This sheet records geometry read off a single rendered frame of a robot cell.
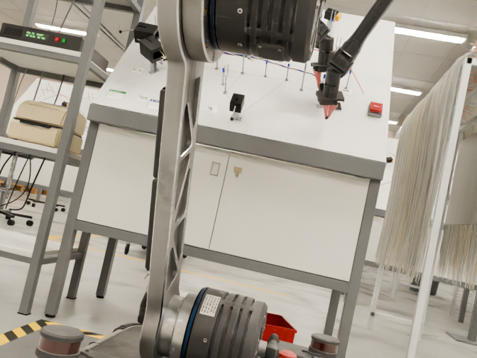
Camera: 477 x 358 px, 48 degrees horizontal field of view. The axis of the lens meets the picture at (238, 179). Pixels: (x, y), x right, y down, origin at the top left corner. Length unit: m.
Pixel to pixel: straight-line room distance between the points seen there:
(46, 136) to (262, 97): 0.90
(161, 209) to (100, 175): 1.35
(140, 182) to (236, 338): 1.31
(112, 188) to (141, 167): 0.14
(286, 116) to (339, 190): 0.37
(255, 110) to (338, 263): 0.69
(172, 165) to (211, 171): 1.27
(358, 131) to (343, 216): 0.35
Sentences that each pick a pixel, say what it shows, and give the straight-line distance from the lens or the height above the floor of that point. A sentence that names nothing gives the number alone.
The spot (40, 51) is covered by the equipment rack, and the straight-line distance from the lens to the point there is 2.37.
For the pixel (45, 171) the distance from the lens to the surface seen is 6.11.
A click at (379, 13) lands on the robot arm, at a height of 1.34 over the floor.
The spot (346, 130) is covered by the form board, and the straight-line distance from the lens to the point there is 2.16.
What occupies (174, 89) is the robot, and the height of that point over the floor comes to 0.72.
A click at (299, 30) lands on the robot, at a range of 0.72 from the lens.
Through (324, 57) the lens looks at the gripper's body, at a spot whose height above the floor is 1.24.
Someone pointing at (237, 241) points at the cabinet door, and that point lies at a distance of 2.08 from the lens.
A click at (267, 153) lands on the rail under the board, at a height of 0.81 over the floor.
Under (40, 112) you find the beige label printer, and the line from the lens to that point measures 2.38.
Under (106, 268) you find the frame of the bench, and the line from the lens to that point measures 2.79.
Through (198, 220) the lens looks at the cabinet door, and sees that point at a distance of 2.10.
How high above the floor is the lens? 0.57
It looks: 4 degrees up
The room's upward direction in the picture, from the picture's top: 12 degrees clockwise
